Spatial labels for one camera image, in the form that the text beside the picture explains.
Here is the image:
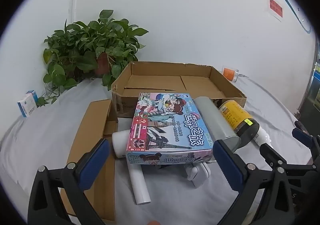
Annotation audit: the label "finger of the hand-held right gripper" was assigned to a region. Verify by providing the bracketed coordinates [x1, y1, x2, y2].
[292, 120, 320, 158]
[259, 143, 320, 173]

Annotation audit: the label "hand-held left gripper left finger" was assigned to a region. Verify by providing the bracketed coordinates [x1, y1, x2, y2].
[27, 138, 110, 225]

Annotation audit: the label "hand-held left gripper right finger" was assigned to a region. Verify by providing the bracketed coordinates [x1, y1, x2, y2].
[212, 138, 295, 225]

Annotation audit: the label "white plastic bottle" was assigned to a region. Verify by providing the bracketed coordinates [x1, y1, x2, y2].
[252, 126, 273, 148]

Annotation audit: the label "white folding phone stand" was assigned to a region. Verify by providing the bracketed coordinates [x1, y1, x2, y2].
[184, 161, 210, 189]

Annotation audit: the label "grey metal can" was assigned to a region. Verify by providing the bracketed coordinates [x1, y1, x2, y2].
[194, 96, 242, 153]

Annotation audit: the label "yellow-label can with black lid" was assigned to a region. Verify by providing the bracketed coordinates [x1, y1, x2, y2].
[218, 99, 260, 149]

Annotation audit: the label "colourful board game box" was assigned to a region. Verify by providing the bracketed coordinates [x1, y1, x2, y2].
[126, 92, 215, 165]

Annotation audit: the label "cardboard box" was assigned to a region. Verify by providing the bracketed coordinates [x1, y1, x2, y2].
[111, 61, 247, 118]

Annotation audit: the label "flat cardboard sheet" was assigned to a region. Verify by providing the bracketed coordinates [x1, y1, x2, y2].
[60, 99, 119, 223]

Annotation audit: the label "white cylindrical roll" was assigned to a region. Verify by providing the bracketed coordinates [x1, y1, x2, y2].
[112, 128, 132, 159]

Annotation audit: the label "white slim tube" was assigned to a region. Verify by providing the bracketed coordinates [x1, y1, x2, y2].
[127, 163, 152, 205]

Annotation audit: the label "white tablecloth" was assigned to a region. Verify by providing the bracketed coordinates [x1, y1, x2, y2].
[0, 75, 320, 225]

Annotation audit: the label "white and blue medicine box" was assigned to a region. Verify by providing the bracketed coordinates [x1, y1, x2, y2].
[26, 90, 38, 108]
[17, 97, 37, 118]

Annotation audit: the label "clear cup with orange label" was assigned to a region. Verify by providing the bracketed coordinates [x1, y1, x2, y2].
[222, 67, 239, 82]

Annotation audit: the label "brown plant pot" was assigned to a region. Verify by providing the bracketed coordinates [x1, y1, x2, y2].
[94, 52, 110, 75]

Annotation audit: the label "green leafy houseplant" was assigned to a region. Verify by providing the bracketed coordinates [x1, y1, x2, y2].
[36, 10, 149, 108]

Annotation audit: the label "glass window frame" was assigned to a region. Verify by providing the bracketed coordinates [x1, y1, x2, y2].
[306, 40, 320, 115]

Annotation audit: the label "red wall sign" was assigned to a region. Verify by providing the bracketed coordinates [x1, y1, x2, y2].
[269, 0, 283, 21]

